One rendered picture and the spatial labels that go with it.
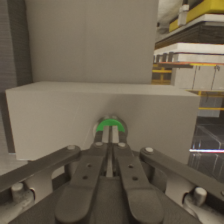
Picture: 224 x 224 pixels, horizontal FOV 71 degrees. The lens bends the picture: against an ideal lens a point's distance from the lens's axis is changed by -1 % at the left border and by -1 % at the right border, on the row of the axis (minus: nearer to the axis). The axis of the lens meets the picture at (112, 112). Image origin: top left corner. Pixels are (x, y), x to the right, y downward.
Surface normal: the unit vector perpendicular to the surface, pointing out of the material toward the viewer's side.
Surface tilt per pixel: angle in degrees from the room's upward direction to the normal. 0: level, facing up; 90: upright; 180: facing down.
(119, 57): 90
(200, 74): 90
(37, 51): 90
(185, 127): 90
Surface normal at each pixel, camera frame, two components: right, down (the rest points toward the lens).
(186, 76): 0.00, 0.29
